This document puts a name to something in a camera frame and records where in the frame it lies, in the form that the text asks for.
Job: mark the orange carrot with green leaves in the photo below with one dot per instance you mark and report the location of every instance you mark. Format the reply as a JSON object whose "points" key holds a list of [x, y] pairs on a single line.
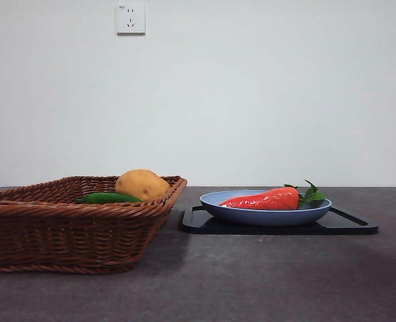
{"points": [[268, 200]]}

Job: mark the light blue round plate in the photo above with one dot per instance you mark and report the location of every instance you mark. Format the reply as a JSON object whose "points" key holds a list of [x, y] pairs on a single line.
{"points": [[265, 216]]}

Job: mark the yellow potato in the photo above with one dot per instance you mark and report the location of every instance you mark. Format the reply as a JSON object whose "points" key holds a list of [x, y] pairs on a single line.
{"points": [[141, 184]]}

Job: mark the green chili pepper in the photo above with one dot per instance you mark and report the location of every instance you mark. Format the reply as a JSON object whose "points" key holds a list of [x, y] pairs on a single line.
{"points": [[104, 198]]}

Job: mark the black rectangular tray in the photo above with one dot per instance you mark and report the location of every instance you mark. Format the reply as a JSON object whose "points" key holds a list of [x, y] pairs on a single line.
{"points": [[285, 229]]}

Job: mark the brown woven wicker basket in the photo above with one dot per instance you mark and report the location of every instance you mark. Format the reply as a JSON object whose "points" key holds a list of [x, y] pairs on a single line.
{"points": [[67, 231]]}

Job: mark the white wall power socket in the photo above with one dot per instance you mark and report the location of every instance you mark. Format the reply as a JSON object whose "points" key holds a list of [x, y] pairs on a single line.
{"points": [[131, 19]]}

